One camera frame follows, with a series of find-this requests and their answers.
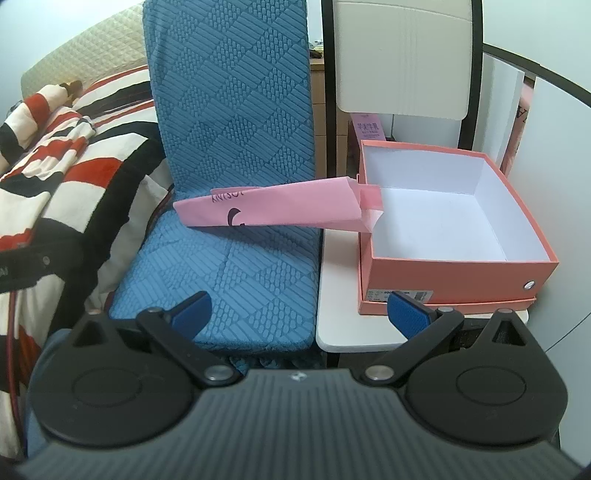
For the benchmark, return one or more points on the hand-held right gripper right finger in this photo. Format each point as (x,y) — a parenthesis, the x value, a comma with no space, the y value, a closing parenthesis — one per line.
(408,318)

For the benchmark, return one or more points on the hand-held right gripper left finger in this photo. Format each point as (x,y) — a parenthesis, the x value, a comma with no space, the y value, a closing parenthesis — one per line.
(194,316)

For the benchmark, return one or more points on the pink cardboard box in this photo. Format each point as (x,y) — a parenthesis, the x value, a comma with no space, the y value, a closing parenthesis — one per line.
(457,277)

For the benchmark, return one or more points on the pink paper bag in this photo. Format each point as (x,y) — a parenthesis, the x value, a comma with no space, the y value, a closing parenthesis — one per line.
(277,205)

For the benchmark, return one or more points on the pink box lid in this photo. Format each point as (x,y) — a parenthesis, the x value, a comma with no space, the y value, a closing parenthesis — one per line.
(485,305)

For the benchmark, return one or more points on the red white black striped blanket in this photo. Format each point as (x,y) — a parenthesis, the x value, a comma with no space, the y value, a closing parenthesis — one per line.
(92,175)

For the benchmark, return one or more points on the striped plush toy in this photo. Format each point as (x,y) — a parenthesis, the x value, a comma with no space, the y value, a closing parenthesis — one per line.
(41,104)

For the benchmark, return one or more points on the blue textured chair cover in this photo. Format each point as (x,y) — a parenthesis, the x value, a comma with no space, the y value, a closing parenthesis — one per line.
(231,115)

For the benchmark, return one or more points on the pink shopping bag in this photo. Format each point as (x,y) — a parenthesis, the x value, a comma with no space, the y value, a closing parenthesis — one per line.
(519,129)

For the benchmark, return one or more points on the beige quilted headboard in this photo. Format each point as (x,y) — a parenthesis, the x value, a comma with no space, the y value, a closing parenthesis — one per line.
(92,46)

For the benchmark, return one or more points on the wooden cabinet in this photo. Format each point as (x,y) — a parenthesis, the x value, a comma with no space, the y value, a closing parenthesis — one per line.
(318,101)

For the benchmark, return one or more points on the white panel board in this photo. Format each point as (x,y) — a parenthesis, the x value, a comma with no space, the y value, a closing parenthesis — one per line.
(501,92)

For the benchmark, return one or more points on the white chair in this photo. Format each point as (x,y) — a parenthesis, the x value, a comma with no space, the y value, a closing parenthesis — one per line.
(401,55)

